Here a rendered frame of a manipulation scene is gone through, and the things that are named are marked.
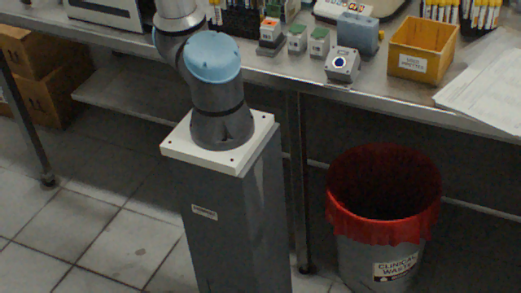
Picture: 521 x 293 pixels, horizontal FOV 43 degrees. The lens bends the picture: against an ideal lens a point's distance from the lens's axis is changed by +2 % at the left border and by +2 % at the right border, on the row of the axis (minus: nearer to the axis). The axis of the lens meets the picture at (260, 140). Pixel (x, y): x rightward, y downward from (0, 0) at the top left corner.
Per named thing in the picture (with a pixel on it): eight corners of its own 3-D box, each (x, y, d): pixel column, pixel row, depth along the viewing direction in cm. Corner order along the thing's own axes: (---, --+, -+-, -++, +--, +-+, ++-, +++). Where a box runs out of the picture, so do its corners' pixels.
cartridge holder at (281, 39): (256, 53, 177) (254, 42, 174) (269, 36, 183) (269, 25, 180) (273, 57, 175) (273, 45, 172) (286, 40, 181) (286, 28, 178)
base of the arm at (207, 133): (226, 160, 142) (221, 125, 135) (177, 136, 149) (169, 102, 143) (268, 123, 151) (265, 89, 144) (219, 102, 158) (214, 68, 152)
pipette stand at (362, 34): (334, 54, 174) (334, 21, 167) (345, 40, 178) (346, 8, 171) (368, 63, 170) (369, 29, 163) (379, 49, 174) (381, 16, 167)
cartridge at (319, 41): (309, 57, 174) (308, 36, 169) (316, 47, 177) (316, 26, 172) (323, 60, 172) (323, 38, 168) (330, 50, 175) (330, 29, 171)
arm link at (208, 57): (207, 120, 137) (198, 67, 129) (178, 89, 146) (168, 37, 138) (255, 98, 142) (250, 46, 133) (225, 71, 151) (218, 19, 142)
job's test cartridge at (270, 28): (260, 45, 177) (259, 25, 173) (268, 36, 180) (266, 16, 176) (274, 48, 176) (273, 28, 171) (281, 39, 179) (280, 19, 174)
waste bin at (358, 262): (304, 288, 223) (299, 199, 194) (342, 213, 247) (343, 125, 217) (413, 328, 209) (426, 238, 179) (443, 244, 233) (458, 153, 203)
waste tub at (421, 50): (385, 75, 165) (387, 41, 158) (404, 47, 173) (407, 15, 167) (437, 88, 159) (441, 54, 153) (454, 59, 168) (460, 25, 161)
